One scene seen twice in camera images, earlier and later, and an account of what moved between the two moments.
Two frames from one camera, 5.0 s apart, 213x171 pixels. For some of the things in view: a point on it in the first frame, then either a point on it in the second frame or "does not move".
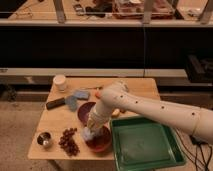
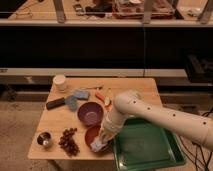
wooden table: (60, 134) does not move
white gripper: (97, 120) → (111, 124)
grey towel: (89, 133) → (99, 146)
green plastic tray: (141, 143) does not move
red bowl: (101, 141) does not move
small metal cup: (44, 139) does not move
